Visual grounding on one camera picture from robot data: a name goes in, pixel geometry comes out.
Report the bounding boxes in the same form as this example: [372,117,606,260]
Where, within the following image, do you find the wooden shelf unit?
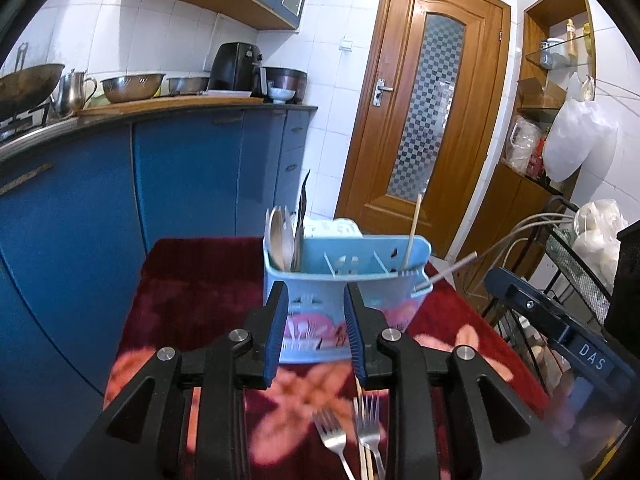
[479,0,599,272]

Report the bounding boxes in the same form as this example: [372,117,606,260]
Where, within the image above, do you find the clear bag with pink contents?
[502,116,544,177]

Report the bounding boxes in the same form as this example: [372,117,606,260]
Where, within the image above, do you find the white plastic object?
[304,217,364,240]

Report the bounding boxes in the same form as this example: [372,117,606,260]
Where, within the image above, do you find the gas stove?
[0,105,54,142]

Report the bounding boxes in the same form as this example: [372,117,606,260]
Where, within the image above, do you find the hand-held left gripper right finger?
[342,282,584,480]

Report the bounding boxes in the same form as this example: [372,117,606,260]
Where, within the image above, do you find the metal jug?
[53,69,98,117]

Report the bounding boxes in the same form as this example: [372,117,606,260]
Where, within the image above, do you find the metal door handle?
[372,78,395,108]

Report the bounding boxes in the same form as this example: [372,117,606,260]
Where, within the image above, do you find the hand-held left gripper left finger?
[60,280,291,480]

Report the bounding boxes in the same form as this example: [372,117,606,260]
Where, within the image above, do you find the shallow metal bowl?
[166,76,211,96]

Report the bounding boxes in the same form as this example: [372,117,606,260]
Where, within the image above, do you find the wooden cutting board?
[80,91,266,112]

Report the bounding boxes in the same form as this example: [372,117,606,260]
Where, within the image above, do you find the dark cooking pot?
[262,66,309,104]

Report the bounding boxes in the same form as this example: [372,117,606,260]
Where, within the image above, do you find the cardboard box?
[516,77,566,110]

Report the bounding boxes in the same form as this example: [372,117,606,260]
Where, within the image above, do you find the metal fork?
[356,394,387,480]
[312,407,354,480]

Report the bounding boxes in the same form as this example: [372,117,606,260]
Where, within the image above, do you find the black air fryer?
[207,42,269,99]

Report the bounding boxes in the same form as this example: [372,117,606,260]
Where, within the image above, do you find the wooden door with glass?
[334,0,512,259]

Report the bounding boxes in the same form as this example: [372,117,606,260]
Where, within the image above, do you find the black wire rack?
[481,195,640,411]

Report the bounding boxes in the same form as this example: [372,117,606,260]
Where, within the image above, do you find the blue kitchen base cabinet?
[0,106,317,461]

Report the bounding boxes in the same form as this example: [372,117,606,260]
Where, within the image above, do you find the white plastic spoon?
[268,206,295,272]

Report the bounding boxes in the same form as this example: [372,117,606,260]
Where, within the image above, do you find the bag of white round items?
[571,198,629,287]

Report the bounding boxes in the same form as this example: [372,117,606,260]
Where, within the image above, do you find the large white plastic bag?
[543,72,619,184]

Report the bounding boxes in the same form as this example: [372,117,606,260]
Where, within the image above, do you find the white jar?
[546,37,571,67]

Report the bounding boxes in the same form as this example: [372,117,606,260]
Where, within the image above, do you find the dark red flowered blanket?
[102,237,551,480]

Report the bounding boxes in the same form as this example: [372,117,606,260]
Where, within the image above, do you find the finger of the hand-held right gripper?
[484,267,577,347]

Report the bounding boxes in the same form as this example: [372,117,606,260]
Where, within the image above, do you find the metal table knife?
[295,170,312,272]

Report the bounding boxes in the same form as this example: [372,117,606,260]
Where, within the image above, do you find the light blue plastic utensil box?
[263,234,433,365]

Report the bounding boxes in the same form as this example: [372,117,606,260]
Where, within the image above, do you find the large dark wok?
[0,62,66,122]

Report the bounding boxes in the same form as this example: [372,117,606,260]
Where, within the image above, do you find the metal colander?
[100,73,167,104]

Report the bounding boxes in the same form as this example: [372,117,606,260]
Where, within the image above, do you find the dark kitchen countertop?
[0,98,319,162]

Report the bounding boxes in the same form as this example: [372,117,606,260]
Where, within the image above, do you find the beige hoses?
[461,212,582,297]

